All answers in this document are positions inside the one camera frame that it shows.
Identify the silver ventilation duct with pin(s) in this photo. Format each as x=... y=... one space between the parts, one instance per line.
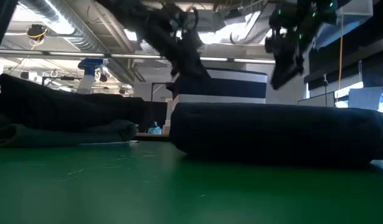
x=69 y=28

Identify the dark green garment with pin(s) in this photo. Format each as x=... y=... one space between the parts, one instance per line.
x=54 y=137

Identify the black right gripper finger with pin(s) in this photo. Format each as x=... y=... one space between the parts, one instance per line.
x=295 y=67
x=280 y=76

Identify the clear spray bottle blue trigger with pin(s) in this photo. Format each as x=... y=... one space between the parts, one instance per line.
x=85 y=84

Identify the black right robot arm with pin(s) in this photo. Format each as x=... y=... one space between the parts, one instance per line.
x=325 y=7

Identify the navy white striped laundry bin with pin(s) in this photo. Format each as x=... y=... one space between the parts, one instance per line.
x=234 y=87

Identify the white board on stand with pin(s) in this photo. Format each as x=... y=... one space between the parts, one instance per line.
x=317 y=100

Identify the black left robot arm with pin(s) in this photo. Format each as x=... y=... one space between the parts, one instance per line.
x=125 y=12

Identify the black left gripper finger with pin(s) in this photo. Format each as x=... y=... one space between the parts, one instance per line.
x=199 y=67
x=181 y=67

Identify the long ceiling light bar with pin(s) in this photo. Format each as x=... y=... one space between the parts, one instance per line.
x=85 y=55

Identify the black standing panel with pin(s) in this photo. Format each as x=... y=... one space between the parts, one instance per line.
x=155 y=113

